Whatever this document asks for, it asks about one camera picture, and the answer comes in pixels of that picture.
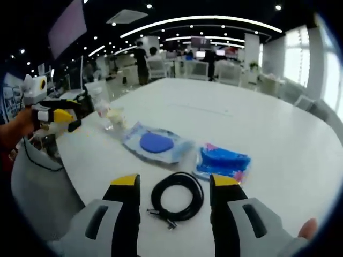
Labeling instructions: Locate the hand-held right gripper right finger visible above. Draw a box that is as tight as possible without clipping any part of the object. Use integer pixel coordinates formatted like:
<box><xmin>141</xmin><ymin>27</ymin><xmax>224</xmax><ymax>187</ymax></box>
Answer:
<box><xmin>209</xmin><ymin>173</ymin><xmax>309</xmax><ymax>257</ymax></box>

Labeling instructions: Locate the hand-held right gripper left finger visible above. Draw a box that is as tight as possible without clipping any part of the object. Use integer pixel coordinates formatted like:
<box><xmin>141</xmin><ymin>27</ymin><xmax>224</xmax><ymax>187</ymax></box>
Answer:
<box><xmin>48</xmin><ymin>173</ymin><xmax>141</xmax><ymax>257</ymax></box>

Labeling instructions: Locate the clear plastic bottle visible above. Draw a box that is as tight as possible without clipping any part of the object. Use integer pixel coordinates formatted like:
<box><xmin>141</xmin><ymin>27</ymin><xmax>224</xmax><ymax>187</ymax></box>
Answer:
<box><xmin>94</xmin><ymin>99</ymin><xmax>113</xmax><ymax>131</ymax></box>

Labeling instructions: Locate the cream paper cup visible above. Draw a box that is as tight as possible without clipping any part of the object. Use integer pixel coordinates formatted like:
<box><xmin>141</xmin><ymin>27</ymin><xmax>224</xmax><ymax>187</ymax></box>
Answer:
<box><xmin>107</xmin><ymin>107</ymin><xmax>128</xmax><ymax>131</ymax></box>

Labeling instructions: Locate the thick blue packet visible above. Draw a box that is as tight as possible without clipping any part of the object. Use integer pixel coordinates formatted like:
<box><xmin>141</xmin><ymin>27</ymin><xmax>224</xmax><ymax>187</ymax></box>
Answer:
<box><xmin>192</xmin><ymin>142</ymin><xmax>252</xmax><ymax>185</ymax></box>

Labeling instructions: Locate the packet with blue disc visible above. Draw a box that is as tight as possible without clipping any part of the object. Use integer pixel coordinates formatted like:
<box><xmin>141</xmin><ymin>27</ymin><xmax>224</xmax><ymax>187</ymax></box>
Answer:
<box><xmin>123</xmin><ymin>121</ymin><xmax>195</xmax><ymax>164</ymax></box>

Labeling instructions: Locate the person's right hand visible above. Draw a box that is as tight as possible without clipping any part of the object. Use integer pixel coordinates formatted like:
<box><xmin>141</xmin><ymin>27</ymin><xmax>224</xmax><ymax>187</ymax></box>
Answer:
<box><xmin>297</xmin><ymin>218</ymin><xmax>318</xmax><ymax>240</ymax></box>

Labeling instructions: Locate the white stand tray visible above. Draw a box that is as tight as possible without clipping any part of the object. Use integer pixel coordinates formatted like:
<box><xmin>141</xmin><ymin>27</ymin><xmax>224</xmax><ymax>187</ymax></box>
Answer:
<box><xmin>60</xmin><ymin>89</ymin><xmax>87</xmax><ymax>100</ymax></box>

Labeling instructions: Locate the blue display board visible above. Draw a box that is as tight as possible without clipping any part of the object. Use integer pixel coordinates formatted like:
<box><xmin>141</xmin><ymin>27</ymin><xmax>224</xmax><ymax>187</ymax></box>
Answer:
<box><xmin>2</xmin><ymin>74</ymin><xmax>25</xmax><ymax>120</ymax></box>

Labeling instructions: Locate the white pole stand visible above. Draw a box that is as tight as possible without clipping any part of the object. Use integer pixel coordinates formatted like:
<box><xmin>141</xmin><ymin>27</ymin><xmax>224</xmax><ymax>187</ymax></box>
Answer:
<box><xmin>79</xmin><ymin>55</ymin><xmax>85</xmax><ymax>92</ymax></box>

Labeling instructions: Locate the white cabinet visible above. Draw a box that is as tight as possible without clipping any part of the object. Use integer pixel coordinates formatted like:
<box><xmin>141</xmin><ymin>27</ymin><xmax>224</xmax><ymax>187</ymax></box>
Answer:
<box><xmin>85</xmin><ymin>81</ymin><xmax>110</xmax><ymax>105</ymax></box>

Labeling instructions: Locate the large hanging screen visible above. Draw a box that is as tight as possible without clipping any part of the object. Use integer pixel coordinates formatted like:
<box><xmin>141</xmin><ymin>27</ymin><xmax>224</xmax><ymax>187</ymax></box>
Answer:
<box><xmin>48</xmin><ymin>0</ymin><xmax>88</xmax><ymax>59</ymax></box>

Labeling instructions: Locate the person's red clothing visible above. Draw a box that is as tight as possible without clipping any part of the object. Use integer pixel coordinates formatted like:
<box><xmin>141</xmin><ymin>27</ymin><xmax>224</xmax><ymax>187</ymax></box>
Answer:
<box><xmin>0</xmin><ymin>149</ymin><xmax>14</xmax><ymax>175</ymax></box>

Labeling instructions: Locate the grey chair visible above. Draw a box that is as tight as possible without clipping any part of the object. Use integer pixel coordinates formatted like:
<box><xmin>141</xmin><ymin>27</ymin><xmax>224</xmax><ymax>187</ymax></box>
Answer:
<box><xmin>10</xmin><ymin>139</ymin><xmax>85</xmax><ymax>241</ymax></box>

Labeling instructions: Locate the white mesh chair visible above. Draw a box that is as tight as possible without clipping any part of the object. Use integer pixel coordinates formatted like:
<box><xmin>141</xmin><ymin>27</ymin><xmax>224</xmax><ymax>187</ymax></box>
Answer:
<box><xmin>147</xmin><ymin>59</ymin><xmax>169</xmax><ymax>80</ymax></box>

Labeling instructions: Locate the white table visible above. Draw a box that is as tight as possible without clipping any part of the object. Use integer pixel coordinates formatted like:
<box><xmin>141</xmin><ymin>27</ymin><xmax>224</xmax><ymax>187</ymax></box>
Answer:
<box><xmin>55</xmin><ymin>77</ymin><xmax>343</xmax><ymax>257</ymax></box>

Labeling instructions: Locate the ceiling air conditioner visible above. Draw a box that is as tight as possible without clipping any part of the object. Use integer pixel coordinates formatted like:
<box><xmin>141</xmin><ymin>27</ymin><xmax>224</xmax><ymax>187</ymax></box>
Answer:
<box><xmin>106</xmin><ymin>9</ymin><xmax>148</xmax><ymax>25</ymax></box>

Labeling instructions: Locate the small hanging screen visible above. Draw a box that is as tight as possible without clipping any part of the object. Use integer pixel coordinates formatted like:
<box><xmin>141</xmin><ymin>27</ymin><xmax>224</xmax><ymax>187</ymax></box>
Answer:
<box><xmin>191</xmin><ymin>36</ymin><xmax>212</xmax><ymax>47</ymax></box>

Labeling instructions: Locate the curved ceiling light strip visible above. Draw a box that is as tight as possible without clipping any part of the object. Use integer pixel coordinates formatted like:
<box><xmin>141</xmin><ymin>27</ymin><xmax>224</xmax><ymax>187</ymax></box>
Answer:
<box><xmin>120</xmin><ymin>15</ymin><xmax>284</xmax><ymax>38</ymax></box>

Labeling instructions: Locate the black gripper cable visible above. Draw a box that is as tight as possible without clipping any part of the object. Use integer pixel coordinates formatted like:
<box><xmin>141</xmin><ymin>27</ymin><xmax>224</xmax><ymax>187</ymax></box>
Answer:
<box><xmin>22</xmin><ymin>135</ymin><xmax>64</xmax><ymax>172</ymax></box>

